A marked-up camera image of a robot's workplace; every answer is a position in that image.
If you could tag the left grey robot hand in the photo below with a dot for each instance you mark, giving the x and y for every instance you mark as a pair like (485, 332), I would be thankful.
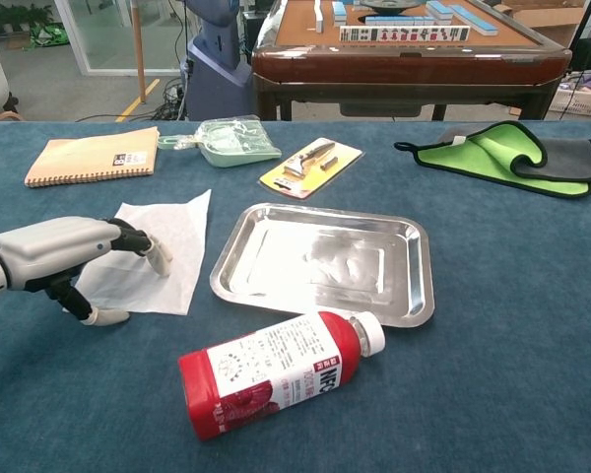
(54, 241)

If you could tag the white paper sheet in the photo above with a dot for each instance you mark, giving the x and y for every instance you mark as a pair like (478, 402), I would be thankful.
(177, 246)

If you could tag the blue mobile robot base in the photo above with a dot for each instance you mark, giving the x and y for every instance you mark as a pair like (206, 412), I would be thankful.
(212, 84)

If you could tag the silver metal tray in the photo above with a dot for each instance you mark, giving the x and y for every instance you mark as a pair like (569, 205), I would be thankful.
(325, 261)

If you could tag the tan spiral notebook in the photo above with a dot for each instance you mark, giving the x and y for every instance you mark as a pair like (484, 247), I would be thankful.
(88, 157)

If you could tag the green dustpan in plastic bag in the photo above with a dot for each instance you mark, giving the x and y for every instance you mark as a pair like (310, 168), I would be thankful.
(231, 148)

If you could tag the green bag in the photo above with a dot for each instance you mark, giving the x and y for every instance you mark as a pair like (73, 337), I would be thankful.
(49, 35)

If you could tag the wooden pole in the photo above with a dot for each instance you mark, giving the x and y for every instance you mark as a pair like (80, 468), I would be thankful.
(138, 49)

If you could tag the red juice bottle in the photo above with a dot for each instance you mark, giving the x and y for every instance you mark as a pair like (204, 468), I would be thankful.
(266, 374)

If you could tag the razor in yellow blister pack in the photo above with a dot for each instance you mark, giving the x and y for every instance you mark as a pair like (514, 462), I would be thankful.
(310, 167)

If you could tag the white standing mahjong tile stack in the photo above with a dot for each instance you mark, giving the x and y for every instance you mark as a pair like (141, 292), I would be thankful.
(318, 15)

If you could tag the short blue mahjong tile stack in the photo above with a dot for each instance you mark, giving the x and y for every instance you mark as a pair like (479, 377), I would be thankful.
(339, 14)

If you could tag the brown mahjong table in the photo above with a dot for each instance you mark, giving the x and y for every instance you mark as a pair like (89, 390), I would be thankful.
(399, 64)

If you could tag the face-up mahjong tile row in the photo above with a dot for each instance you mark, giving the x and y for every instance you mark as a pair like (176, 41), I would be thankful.
(404, 33)

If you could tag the blue mahjong tile row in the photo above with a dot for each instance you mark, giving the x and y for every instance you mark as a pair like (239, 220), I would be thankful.
(399, 20)
(439, 10)
(473, 20)

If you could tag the green and grey microfiber cloth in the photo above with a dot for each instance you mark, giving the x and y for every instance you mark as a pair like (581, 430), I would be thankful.
(473, 157)

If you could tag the blue felt table mat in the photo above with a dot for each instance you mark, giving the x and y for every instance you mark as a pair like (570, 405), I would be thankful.
(497, 295)

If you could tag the white plastic basket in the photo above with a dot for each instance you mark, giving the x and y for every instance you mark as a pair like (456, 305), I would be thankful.
(586, 103)

